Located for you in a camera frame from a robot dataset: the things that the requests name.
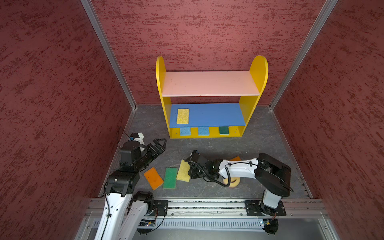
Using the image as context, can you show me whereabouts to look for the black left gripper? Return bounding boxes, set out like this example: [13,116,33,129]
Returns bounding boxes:
[135,138,167,171]

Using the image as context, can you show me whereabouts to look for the blue sponge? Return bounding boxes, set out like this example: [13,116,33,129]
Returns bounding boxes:
[198,127,210,136]
[180,128,192,136]

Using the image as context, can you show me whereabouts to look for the light green sponge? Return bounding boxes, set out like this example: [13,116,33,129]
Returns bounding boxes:
[163,168,178,190]

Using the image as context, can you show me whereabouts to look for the dark green scrub sponge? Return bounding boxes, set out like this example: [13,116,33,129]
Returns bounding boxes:
[219,127,230,136]

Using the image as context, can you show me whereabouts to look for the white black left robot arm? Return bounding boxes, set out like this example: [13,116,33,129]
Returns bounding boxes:
[95,133,167,240]

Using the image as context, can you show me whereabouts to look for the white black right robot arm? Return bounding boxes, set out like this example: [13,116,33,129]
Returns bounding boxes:
[185,151,294,215]

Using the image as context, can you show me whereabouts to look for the yellow shelf pink blue boards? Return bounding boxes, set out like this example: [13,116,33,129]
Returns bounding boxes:
[156,56,269,139]

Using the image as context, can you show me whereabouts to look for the orange sponge left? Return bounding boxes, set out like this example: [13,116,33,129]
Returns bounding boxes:
[144,167,164,191]

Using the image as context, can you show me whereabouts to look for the orange sponge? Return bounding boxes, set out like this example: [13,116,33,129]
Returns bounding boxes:
[230,157,241,162]
[144,167,164,191]

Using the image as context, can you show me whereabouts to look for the yellow smiley face sponge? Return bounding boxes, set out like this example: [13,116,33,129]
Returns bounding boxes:
[223,177,241,188]

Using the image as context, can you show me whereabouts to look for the orange sponge right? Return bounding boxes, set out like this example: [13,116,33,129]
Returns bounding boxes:
[230,157,241,162]

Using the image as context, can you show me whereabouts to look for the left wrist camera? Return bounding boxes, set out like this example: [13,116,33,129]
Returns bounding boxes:
[130,133,144,145]

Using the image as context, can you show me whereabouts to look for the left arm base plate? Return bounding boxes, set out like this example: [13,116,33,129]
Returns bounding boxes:
[145,200,169,218]

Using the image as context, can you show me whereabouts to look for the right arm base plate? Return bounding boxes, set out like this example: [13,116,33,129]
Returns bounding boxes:
[245,200,287,217]

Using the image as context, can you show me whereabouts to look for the aluminium rail frame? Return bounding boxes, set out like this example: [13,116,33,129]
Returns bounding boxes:
[75,198,339,240]

